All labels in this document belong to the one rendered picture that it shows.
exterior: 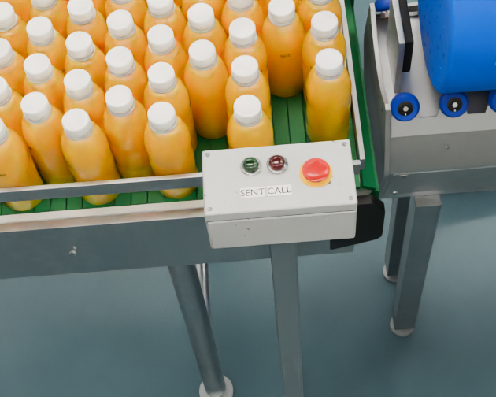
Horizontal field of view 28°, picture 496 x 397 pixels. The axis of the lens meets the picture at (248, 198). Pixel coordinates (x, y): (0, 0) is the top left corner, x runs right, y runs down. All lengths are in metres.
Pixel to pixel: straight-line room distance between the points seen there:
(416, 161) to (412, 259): 0.45
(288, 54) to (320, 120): 0.11
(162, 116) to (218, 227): 0.18
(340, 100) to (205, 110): 0.21
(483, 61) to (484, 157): 0.27
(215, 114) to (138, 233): 0.22
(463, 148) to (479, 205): 0.97
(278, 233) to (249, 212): 0.07
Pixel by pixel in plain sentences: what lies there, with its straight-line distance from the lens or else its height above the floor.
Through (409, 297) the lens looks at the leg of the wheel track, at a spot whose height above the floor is 0.22.
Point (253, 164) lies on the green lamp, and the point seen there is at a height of 1.11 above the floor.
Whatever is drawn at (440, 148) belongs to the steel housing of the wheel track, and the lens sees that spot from 1.60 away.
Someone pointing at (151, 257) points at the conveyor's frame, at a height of 0.77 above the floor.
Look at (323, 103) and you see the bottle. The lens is 1.46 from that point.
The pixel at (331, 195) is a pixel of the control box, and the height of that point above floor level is 1.10.
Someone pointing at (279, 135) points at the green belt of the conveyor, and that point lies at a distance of 1.58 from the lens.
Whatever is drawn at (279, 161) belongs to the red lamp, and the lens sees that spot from 1.30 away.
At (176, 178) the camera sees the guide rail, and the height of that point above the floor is 0.98.
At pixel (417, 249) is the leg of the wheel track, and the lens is 1.99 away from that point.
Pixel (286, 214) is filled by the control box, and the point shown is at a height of 1.08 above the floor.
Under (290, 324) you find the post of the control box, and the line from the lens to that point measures 1.71.
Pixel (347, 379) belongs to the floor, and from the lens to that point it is 2.35.
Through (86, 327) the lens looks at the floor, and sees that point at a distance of 2.46.
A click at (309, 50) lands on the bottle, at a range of 1.49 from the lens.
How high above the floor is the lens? 2.22
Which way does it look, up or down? 60 degrees down
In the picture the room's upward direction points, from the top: 7 degrees counter-clockwise
